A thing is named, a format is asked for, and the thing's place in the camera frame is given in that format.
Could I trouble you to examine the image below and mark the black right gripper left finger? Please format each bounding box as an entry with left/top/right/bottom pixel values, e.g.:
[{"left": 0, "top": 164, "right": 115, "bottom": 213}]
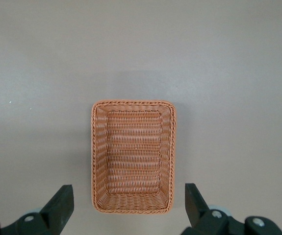
[{"left": 0, "top": 185, "right": 75, "bottom": 235}]

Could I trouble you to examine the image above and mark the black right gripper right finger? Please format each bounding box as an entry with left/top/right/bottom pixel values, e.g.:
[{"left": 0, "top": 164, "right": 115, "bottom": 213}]
[{"left": 182, "top": 183, "right": 282, "bottom": 235}]

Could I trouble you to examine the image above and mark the small brown wicker basket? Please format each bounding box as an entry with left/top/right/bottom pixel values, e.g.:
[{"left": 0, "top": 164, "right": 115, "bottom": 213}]
[{"left": 91, "top": 99, "right": 178, "bottom": 216}]

